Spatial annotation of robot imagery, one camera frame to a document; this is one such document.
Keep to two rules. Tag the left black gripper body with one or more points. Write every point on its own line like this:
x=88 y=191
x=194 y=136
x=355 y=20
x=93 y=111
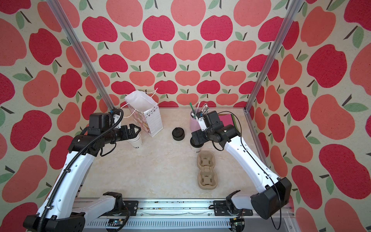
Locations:
x=120 y=133

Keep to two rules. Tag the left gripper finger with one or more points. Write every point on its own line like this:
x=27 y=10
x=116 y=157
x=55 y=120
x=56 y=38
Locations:
x=134 y=128
x=136 y=138

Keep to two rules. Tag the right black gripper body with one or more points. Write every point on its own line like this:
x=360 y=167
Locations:
x=203 y=136

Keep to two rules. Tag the white paper coffee cup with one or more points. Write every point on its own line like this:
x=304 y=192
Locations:
x=196 y=148

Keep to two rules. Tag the animal print paper gift bag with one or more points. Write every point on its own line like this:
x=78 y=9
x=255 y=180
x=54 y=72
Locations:
x=145 y=111

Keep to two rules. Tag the black coffee cup lid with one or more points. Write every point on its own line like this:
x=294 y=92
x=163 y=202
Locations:
x=195 y=142

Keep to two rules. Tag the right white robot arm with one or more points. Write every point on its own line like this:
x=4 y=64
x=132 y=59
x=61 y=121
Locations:
x=273 y=191

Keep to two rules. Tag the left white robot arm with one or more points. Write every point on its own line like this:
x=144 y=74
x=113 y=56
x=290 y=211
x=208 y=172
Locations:
x=56 y=213

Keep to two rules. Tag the pink napkin stack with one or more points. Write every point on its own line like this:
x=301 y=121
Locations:
x=229 y=119

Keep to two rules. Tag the stack of pulp cup carriers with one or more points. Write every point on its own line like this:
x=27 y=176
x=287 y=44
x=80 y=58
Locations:
x=207 y=177

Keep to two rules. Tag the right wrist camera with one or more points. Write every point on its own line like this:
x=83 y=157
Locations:
x=209 y=121

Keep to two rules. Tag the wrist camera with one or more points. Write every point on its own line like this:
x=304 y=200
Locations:
x=101 y=121
x=209 y=121

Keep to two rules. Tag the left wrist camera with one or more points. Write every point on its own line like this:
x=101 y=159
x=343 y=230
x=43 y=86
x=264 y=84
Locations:
x=101 y=121

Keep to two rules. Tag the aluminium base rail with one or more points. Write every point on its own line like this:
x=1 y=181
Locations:
x=185 y=215

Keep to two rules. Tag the left aluminium frame post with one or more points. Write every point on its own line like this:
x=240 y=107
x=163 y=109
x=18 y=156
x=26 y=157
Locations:
x=65 y=24

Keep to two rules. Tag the aluminium frame post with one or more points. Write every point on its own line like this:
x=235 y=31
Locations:
x=277 y=44
x=65 y=24

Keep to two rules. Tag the right aluminium frame post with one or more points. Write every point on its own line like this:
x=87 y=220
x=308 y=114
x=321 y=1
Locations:
x=277 y=44

